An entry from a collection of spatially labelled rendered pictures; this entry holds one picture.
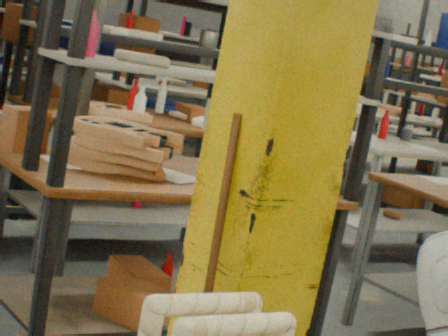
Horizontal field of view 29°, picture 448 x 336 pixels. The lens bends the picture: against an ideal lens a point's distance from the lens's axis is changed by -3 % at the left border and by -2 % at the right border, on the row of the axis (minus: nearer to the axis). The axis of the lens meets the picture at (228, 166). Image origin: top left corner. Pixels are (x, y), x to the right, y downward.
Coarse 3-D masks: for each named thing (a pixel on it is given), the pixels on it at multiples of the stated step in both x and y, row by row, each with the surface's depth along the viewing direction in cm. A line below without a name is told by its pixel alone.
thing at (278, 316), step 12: (276, 312) 125; (180, 324) 115; (192, 324) 115; (204, 324) 116; (216, 324) 117; (228, 324) 118; (240, 324) 119; (252, 324) 120; (264, 324) 121; (276, 324) 123; (288, 324) 124
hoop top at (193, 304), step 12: (144, 300) 122; (156, 300) 121; (168, 300) 122; (180, 300) 123; (192, 300) 124; (204, 300) 125; (216, 300) 127; (228, 300) 128; (240, 300) 129; (252, 300) 130; (168, 312) 122; (180, 312) 123; (192, 312) 124; (204, 312) 126; (216, 312) 127; (228, 312) 128; (240, 312) 130
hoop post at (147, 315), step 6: (144, 306) 121; (144, 312) 121; (150, 312) 121; (156, 312) 121; (144, 318) 121; (150, 318) 121; (156, 318) 121; (162, 318) 122; (144, 324) 121; (150, 324) 121; (156, 324) 121; (162, 324) 123; (138, 330) 122; (144, 330) 121; (150, 330) 121; (156, 330) 122
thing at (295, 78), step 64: (256, 0) 222; (320, 0) 214; (256, 64) 221; (320, 64) 219; (256, 128) 219; (320, 128) 224; (256, 192) 218; (320, 192) 229; (192, 256) 238; (256, 256) 222; (320, 256) 235
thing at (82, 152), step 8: (72, 136) 374; (72, 144) 356; (72, 152) 355; (80, 152) 353; (88, 152) 352; (96, 152) 352; (104, 152) 353; (96, 160) 353; (104, 160) 353; (112, 160) 355; (120, 160) 356; (128, 160) 357; (136, 160) 356; (144, 160) 355; (144, 168) 355; (152, 168) 355
